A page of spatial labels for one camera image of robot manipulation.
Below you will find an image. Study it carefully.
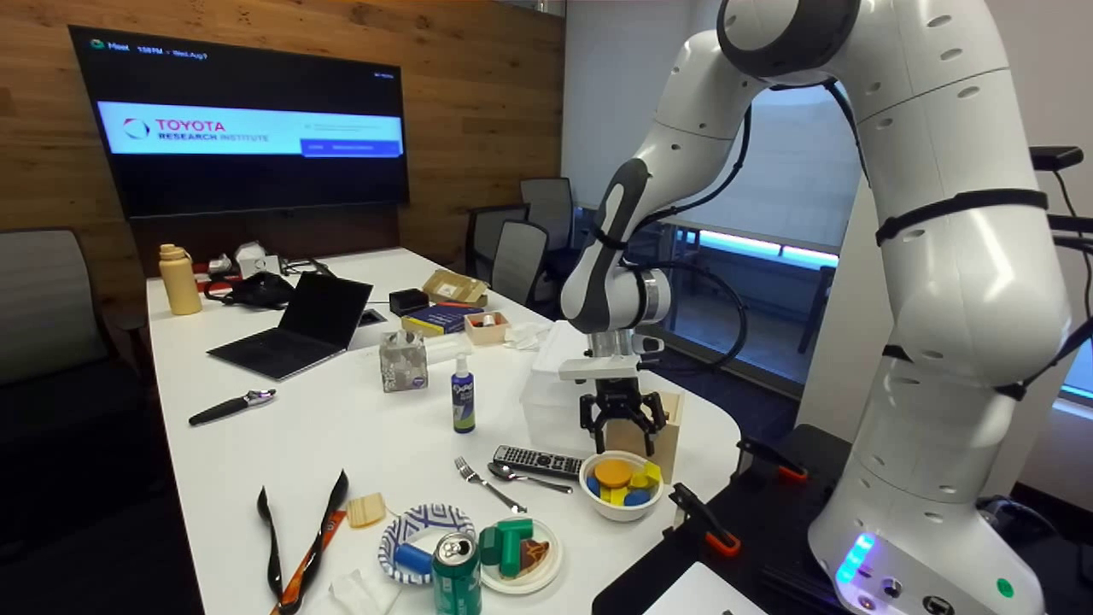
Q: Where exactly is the white bowl of blocks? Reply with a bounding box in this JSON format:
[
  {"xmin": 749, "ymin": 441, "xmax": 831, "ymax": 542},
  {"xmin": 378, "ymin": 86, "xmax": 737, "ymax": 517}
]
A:
[{"xmin": 576, "ymin": 450, "xmax": 667, "ymax": 523}]

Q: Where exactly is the blue block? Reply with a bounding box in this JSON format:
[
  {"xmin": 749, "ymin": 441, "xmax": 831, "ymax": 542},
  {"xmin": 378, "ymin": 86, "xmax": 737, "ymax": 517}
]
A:
[{"xmin": 391, "ymin": 542, "xmax": 432, "ymax": 574}]

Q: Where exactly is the black remote control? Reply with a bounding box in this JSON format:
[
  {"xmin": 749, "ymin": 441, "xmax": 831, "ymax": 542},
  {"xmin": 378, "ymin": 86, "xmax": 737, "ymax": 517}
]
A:
[{"xmin": 490, "ymin": 443, "xmax": 579, "ymax": 483}]

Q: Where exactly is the wooden shape sorter box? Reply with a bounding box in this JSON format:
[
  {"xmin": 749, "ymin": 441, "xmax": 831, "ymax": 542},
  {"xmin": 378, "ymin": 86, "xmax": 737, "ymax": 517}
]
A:
[{"xmin": 605, "ymin": 394, "xmax": 683, "ymax": 475}]

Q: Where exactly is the green soda can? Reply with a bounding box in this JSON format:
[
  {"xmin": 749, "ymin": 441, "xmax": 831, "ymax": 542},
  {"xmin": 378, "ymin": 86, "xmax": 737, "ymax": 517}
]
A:
[{"xmin": 432, "ymin": 533, "xmax": 480, "ymax": 615}]

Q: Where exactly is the silver fork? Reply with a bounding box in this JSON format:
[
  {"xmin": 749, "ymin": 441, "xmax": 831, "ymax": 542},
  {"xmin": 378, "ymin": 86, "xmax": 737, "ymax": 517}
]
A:
[{"xmin": 453, "ymin": 458, "xmax": 528, "ymax": 513}]

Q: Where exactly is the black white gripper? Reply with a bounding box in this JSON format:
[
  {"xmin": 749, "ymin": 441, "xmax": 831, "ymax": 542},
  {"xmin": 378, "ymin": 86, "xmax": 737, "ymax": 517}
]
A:
[{"xmin": 576, "ymin": 358, "xmax": 667, "ymax": 441}]

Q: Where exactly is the clear plastic container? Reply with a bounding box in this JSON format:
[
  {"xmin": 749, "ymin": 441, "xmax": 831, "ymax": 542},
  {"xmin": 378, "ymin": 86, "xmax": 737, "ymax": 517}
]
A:
[{"xmin": 518, "ymin": 320, "xmax": 622, "ymax": 456}]

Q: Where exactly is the green block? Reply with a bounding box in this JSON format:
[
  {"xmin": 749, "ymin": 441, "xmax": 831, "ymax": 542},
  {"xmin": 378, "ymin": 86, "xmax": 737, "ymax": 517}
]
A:
[{"xmin": 477, "ymin": 519, "xmax": 534, "ymax": 579}]

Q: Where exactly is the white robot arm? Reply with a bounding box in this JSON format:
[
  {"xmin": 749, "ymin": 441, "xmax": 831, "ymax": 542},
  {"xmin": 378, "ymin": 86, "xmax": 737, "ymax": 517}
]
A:
[{"xmin": 559, "ymin": 0, "xmax": 1073, "ymax": 615}]

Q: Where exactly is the tan bottle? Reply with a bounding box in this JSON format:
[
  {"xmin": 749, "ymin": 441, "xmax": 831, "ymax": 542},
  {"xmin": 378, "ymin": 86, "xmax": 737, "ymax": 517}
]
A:
[{"xmin": 161, "ymin": 244, "xmax": 201, "ymax": 315}]

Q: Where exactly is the grey office chair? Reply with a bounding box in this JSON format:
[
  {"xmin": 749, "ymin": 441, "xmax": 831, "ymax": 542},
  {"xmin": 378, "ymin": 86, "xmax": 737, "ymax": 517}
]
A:
[{"xmin": 489, "ymin": 224, "xmax": 550, "ymax": 304}]

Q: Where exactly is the silver spoon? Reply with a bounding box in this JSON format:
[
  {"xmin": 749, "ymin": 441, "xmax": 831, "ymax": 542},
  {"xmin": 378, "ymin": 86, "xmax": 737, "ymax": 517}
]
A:
[{"xmin": 489, "ymin": 462, "xmax": 572, "ymax": 492}]

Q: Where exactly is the toy bread slice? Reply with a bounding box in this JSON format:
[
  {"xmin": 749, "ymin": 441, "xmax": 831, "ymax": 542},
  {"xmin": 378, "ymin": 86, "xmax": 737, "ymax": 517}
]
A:
[{"xmin": 347, "ymin": 492, "xmax": 387, "ymax": 530}]

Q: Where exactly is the black laptop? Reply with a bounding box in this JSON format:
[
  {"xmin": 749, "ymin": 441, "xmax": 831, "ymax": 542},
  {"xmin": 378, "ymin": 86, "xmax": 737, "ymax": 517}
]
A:
[{"xmin": 211, "ymin": 275, "xmax": 372, "ymax": 380}]

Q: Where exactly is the blue sanitizer bottle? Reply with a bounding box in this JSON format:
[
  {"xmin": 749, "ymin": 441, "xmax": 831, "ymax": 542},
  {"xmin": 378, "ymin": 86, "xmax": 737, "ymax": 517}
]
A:
[{"xmin": 452, "ymin": 356, "xmax": 473, "ymax": 435}]

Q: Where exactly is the blue patterned paper plate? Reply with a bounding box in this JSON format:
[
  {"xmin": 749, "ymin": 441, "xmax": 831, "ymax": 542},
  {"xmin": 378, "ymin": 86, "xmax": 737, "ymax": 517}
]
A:
[{"xmin": 375, "ymin": 504, "xmax": 473, "ymax": 587}]

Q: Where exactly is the wall television screen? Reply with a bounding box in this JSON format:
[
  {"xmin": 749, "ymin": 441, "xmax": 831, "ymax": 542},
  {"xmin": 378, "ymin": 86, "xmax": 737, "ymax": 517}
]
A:
[{"xmin": 67, "ymin": 23, "xmax": 411, "ymax": 218}]

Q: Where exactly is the orange round block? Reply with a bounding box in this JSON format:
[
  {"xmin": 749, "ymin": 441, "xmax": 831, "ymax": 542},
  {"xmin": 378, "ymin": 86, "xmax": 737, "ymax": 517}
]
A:
[{"xmin": 592, "ymin": 458, "xmax": 635, "ymax": 490}]

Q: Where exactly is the white plate with toy food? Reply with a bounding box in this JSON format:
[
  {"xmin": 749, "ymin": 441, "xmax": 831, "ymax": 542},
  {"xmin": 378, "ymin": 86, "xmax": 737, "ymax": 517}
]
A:
[{"xmin": 477, "ymin": 519, "xmax": 564, "ymax": 599}]

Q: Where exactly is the black marker pen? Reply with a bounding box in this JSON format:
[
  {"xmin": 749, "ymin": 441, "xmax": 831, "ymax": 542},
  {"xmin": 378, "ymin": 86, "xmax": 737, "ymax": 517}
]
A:
[{"xmin": 189, "ymin": 391, "xmax": 277, "ymax": 426}]

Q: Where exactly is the black orange clamp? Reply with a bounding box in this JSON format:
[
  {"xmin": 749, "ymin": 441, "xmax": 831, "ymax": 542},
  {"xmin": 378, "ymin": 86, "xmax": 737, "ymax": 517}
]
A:
[{"xmin": 669, "ymin": 439, "xmax": 808, "ymax": 562}]

